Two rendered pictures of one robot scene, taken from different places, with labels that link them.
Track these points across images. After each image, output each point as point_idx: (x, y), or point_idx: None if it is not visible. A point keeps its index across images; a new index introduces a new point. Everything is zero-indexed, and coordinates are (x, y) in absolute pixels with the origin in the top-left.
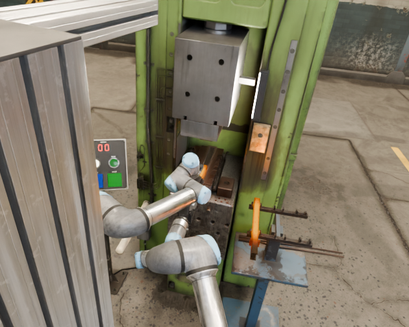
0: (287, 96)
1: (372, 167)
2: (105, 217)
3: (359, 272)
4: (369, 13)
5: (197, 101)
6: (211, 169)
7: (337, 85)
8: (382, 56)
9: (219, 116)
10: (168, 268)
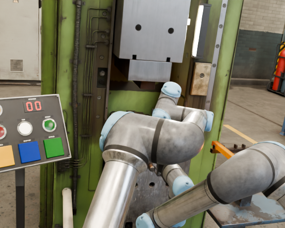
0: (224, 31)
1: (220, 141)
2: (162, 131)
3: (268, 224)
4: None
5: (149, 35)
6: None
7: None
8: None
9: (172, 51)
10: (261, 181)
